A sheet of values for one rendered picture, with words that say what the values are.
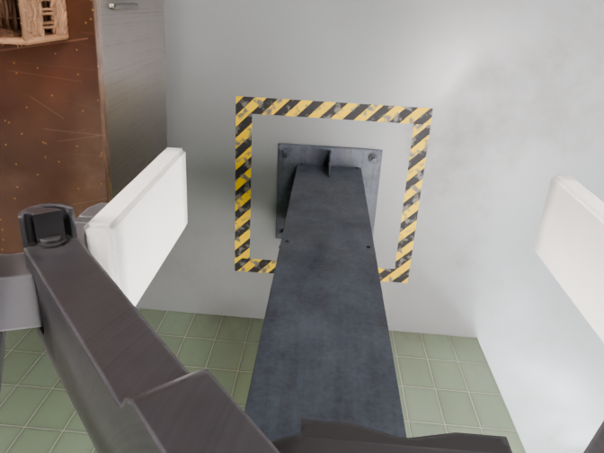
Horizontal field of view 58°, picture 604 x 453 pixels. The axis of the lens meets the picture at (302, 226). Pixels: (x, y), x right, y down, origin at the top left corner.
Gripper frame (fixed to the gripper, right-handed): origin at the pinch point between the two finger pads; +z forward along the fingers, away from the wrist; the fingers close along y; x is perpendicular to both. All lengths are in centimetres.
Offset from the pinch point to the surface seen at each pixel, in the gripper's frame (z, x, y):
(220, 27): 147, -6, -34
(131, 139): 107, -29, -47
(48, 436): 83, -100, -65
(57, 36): 84, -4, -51
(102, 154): 88, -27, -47
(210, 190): 146, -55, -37
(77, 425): 87, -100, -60
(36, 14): 78, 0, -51
